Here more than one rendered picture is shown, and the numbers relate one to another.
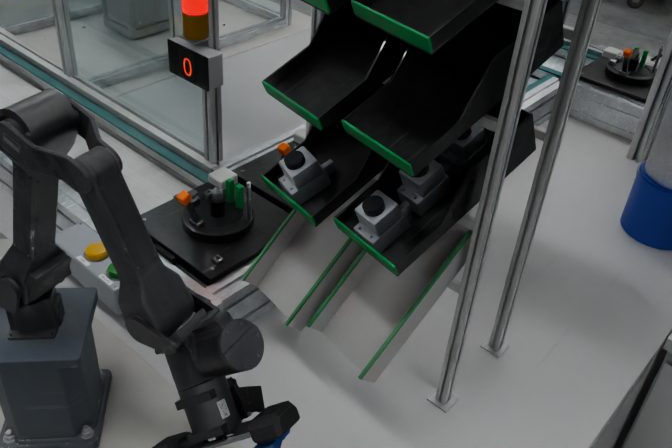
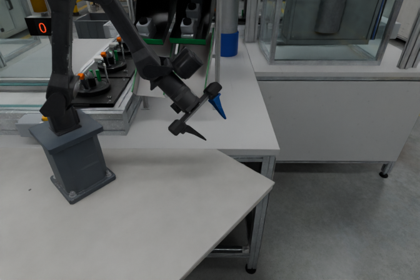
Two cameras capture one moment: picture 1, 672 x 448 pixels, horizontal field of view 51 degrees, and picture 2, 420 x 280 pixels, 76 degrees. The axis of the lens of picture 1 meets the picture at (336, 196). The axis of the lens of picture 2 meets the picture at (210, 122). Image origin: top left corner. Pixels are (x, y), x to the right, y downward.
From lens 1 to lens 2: 0.59 m
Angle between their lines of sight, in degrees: 32
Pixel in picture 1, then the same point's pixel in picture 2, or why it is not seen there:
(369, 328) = (192, 82)
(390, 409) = (205, 117)
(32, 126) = not seen: outside the picture
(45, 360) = (87, 132)
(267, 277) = (139, 89)
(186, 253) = (92, 101)
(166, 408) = (129, 154)
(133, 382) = (106, 155)
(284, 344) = (152, 119)
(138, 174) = (30, 97)
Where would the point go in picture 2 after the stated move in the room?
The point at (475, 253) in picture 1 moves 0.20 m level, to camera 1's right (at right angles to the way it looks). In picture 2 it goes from (218, 36) to (254, 29)
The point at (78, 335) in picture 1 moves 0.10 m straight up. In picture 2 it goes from (92, 121) to (82, 89)
